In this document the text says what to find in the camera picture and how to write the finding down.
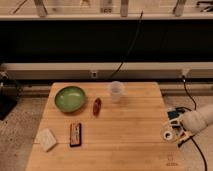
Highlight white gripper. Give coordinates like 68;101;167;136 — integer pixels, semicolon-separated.
163;113;193;144

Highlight clear plastic bottle white cap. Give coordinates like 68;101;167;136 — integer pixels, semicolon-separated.
160;125;181;143

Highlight translucent plastic cup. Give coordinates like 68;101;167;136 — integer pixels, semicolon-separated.
108;81;124;103

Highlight dark chocolate bar package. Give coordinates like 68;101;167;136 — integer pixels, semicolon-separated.
70;123;82;147

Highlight green bowl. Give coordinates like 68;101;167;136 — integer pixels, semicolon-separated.
54;86;86;113

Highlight white sponge block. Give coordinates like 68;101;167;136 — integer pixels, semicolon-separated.
36;129;57;152

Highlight black equipment at left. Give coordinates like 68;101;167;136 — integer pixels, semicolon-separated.
0;71;22;121

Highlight black cable at right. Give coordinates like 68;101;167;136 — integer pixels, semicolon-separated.
166;75;209;171

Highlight black cable on wall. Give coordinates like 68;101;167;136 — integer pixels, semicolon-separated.
103;10;145;81

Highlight white wall outlet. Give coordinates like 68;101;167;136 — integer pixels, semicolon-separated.
90;70;98;79

